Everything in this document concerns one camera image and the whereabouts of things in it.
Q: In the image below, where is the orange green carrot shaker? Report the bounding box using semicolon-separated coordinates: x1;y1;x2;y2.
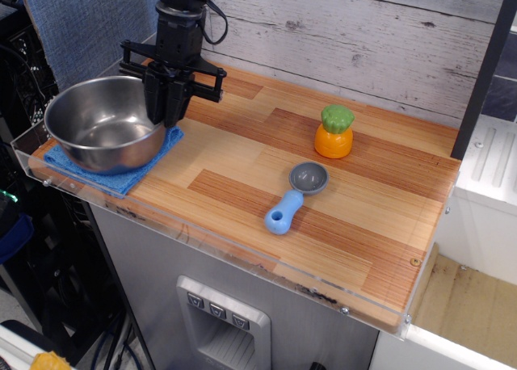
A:
314;104;355;159

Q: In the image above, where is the stainless steel pot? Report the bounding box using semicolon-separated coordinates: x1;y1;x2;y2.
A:
44;76;166;175

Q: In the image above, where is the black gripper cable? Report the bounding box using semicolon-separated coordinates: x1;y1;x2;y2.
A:
200;0;229;46

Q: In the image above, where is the silver toy fridge cabinet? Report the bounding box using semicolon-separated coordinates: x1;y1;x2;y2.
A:
93;207;378;369

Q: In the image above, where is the yellow object bottom left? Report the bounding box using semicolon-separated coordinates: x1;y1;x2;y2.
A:
29;351;72;370

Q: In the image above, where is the black vertical post right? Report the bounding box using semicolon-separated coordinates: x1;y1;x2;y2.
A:
450;0;516;160

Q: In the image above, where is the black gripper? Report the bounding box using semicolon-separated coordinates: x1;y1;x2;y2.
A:
120;6;226;128

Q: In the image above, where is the clear acrylic guard rail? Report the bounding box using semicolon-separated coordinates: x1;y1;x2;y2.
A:
12;111;460;336

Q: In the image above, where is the blue grey toy scoop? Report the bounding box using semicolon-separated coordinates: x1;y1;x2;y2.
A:
264;162;330;235

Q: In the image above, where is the grey ice dispenser panel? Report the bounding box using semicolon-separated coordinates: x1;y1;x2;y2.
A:
176;275;272;369

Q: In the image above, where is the blue fabric panel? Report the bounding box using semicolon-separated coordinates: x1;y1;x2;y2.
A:
23;0;158;91

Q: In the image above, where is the white toy sink unit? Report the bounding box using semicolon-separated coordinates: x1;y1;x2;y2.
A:
371;116;516;369

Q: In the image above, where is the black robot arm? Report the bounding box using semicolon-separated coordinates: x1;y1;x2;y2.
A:
120;0;227;128

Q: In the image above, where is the blue folded cloth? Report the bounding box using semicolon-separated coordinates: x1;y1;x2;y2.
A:
44;127;184;197

